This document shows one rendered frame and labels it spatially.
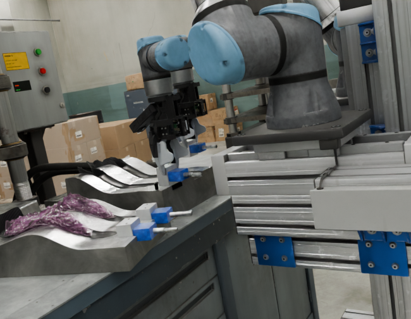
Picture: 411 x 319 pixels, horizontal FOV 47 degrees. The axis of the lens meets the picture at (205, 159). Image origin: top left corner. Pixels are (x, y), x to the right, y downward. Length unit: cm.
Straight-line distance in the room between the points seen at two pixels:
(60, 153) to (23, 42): 327
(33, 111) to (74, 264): 112
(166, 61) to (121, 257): 46
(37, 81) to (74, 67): 830
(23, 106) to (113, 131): 399
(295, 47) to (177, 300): 75
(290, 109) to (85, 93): 948
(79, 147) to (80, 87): 512
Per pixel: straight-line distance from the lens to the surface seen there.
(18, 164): 186
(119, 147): 600
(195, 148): 157
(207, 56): 86
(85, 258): 105
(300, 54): 92
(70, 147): 524
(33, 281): 110
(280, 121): 92
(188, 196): 135
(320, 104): 93
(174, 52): 113
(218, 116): 814
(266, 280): 177
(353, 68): 113
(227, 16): 86
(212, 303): 147
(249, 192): 100
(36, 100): 210
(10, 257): 115
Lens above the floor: 117
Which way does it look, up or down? 10 degrees down
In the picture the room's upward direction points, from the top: 10 degrees counter-clockwise
